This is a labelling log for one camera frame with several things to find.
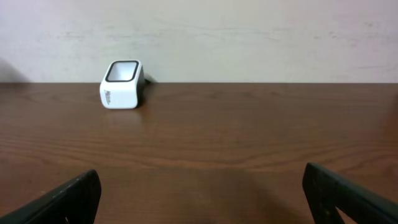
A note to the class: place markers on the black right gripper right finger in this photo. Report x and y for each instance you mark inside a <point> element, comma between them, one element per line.
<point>327,193</point>

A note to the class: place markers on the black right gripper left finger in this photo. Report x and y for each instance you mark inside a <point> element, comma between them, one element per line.
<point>75,201</point>

